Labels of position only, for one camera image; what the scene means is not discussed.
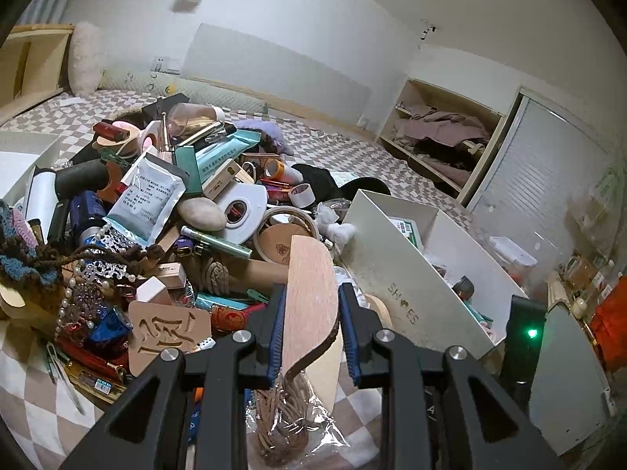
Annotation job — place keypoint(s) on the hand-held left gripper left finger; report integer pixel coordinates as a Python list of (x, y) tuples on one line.
[(277, 335)]

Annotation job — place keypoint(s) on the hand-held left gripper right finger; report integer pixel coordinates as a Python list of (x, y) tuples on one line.
[(349, 335)]

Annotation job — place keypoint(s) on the grained wooden insole piece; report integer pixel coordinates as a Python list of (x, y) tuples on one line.
[(311, 298)]

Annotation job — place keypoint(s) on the white shoe box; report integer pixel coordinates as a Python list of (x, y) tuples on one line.
[(392, 264)]

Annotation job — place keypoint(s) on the clear plastic container white lid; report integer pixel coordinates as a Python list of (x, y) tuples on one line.
[(512, 254)]

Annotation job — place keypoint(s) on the pale wooden insole piece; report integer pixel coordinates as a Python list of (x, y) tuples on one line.
[(326, 377)]

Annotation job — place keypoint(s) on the white side cabinet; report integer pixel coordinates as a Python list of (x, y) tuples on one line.
[(568, 377)]

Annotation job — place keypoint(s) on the brown cardboard tube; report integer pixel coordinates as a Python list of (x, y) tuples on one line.
[(254, 276)]

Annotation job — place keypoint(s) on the bag of rubber bands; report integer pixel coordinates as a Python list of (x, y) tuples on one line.
[(284, 426)]

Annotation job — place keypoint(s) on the orange bag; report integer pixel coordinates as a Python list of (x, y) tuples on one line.
[(612, 330)]

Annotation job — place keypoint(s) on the carved wooden plaque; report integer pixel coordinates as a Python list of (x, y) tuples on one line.
[(169, 335)]

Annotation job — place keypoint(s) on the green transparent tube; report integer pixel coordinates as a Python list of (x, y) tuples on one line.
[(218, 244)]

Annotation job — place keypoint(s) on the large white tape roll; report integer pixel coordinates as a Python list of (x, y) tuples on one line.
[(242, 213)]

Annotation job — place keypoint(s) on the small white box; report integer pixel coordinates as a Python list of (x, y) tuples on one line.
[(151, 290)]

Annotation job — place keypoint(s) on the beige pebble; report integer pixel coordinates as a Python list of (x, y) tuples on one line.
[(201, 214)]

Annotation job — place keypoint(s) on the black cloth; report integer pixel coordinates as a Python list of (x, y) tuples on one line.
[(323, 183)]

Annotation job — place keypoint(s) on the small wooden box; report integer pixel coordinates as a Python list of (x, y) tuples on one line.
[(226, 181)]

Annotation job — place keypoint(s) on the small orange tape roll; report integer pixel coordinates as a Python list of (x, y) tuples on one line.
[(274, 169)]

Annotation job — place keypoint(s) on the white slatted sliding door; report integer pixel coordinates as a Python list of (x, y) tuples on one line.
[(539, 171)]

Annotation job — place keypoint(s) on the beaded silver tiara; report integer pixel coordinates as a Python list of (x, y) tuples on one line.
[(98, 293)]

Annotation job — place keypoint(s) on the white medicine pouch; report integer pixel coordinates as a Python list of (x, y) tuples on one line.
[(147, 200)]

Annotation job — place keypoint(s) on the light teal carton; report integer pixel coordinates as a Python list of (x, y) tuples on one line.
[(228, 154)]

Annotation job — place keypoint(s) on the purple plush toy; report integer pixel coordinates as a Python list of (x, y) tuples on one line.
[(267, 134)]

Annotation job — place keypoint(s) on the pile of dark clothes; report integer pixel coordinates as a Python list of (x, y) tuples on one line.
[(441, 152)]

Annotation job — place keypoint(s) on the wooden wardrobe shelf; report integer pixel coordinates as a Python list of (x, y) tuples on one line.
[(392, 127)]

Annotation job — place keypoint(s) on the green tweezers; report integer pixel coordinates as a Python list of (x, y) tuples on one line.
[(61, 377)]

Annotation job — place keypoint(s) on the blue metal can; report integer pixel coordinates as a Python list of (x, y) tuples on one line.
[(87, 215)]

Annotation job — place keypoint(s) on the pile of pink clothes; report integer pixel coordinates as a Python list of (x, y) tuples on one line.
[(441, 125)]

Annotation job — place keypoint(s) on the transparent plastic cup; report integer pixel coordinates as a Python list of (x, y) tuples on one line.
[(193, 120)]

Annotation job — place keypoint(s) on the black foam cylinder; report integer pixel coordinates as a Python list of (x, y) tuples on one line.
[(83, 178)]

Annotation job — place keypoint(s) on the black box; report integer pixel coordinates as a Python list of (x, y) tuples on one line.
[(156, 112)]

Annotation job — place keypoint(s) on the white headboard panel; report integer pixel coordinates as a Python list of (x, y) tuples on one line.
[(274, 73)]

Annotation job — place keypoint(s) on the blue crochet pouch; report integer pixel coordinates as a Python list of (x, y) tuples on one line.
[(24, 254)]

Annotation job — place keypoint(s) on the white plastic tube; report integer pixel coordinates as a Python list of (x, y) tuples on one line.
[(41, 196)]

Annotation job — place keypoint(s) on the white box lid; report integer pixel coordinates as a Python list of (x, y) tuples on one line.
[(24, 166)]

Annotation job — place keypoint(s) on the white fluffy pillow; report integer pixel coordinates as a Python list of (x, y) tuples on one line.
[(87, 58)]

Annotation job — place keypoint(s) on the wooden bedside shelf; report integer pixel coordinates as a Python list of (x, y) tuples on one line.
[(29, 73)]

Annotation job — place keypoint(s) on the white wall socket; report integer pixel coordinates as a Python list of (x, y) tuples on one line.
[(165, 64)]

